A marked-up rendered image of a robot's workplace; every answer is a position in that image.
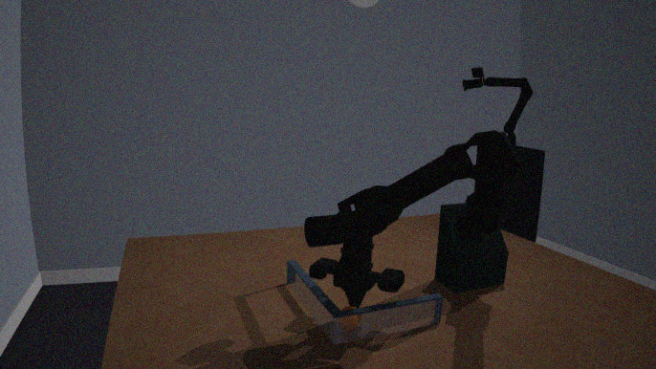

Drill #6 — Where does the clear l-shaped low wall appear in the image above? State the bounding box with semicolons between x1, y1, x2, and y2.
288;263;442;345

